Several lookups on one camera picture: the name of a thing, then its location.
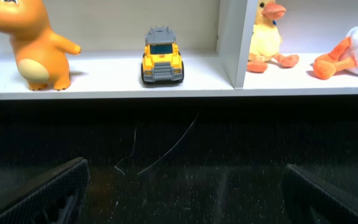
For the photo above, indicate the orange dinosaur figure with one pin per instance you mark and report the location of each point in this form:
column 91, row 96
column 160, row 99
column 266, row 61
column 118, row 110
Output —
column 36, row 46

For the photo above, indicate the yellow plush duck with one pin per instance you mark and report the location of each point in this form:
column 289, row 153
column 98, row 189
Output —
column 264, row 37

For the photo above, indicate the white shelf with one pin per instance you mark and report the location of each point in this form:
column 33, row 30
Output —
column 104, row 71

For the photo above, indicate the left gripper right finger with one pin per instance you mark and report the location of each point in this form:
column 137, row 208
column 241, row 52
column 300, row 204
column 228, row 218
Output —
column 312, row 202

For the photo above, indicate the grey and yellow toy truck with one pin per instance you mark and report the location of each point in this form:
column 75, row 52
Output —
column 162, row 59

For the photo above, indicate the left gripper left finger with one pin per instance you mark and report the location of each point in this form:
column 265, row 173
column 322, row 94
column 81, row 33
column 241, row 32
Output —
column 48, row 199

